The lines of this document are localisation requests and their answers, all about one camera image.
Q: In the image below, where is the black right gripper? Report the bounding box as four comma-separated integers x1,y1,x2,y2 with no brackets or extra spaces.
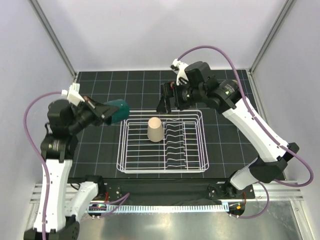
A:
155,79,204,115

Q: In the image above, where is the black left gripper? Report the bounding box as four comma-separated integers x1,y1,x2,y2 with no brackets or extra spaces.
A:
67,95,119,134

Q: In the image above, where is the dark green mug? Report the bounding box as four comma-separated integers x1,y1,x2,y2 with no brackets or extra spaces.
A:
103,99,130,126

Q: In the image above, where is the beige paper cup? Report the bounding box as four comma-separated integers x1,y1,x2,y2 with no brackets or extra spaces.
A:
147,117,164,143

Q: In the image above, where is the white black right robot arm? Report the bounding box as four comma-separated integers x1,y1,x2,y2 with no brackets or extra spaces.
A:
156,59,299,198

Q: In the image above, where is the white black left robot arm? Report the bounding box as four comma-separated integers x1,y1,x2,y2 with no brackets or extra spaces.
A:
23,96,129,240

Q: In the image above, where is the black grid mat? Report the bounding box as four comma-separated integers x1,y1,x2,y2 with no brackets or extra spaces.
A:
69,70,258,179

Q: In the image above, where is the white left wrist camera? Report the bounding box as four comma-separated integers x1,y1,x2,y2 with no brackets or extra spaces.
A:
61,82,85,106

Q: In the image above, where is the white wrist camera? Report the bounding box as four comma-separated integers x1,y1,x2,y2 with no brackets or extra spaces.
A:
61,82,85,106
170,58,189,86

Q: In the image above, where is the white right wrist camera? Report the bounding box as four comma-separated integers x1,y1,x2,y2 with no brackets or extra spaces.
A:
170,58,189,86

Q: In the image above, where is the white wire dish rack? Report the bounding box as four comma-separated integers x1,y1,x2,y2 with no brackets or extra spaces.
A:
116,109,209,174

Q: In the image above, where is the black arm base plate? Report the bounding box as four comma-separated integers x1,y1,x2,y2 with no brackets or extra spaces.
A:
102,177,255,205

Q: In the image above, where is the perforated metal cable duct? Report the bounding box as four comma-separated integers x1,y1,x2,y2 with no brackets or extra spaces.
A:
86,202,229,215

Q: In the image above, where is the aluminium frame post left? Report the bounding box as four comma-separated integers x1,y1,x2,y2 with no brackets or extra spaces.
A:
28,0,77,80

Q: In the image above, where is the aluminium frame post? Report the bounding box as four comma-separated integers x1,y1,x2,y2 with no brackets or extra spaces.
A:
248,0,297,75
28,0,77,80

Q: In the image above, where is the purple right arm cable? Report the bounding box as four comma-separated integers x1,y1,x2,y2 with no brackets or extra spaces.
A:
176,45,315,220

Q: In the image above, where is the aluminium frame post right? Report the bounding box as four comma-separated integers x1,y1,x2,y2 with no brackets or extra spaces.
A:
248,0,297,75

